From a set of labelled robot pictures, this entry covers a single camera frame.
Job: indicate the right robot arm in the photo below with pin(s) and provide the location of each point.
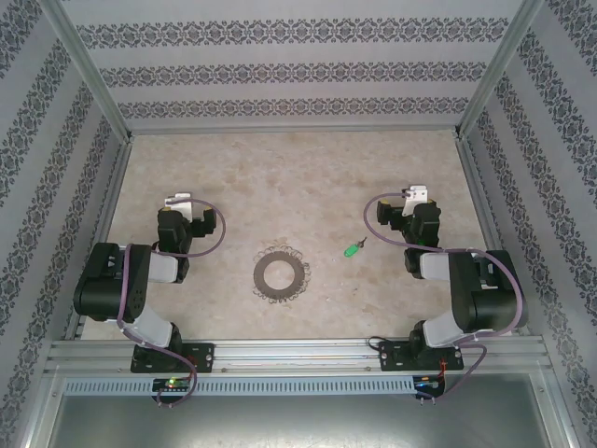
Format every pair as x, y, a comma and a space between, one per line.
494, 298

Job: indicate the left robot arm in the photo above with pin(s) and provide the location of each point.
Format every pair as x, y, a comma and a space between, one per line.
98, 280

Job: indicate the left controller board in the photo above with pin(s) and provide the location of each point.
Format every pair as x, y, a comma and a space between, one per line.
172, 385

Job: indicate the controller board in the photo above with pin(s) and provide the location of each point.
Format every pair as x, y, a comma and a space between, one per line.
426, 385
172, 385

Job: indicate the right controller board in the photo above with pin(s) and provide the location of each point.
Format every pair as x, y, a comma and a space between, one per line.
426, 385

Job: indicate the sheet metal tray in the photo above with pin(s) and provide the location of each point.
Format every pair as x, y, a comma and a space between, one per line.
298, 422

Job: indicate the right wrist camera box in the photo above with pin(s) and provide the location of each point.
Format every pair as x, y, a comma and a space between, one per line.
415, 198

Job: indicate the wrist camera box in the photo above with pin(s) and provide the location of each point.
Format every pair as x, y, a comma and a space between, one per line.
415, 198
179, 205

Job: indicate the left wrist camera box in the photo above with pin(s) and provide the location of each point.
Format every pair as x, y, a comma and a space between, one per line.
179, 205

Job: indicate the aluminium side floor rail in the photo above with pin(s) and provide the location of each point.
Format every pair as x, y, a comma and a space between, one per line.
485, 210
107, 210

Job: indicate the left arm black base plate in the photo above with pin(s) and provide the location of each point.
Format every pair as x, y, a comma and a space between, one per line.
200, 357

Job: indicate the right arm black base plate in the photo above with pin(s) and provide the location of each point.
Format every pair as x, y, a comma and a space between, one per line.
392, 354

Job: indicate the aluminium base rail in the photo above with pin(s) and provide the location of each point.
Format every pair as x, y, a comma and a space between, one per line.
289, 354

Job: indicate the aluminium frame post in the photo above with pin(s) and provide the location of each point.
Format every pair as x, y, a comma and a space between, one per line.
499, 70
88, 70

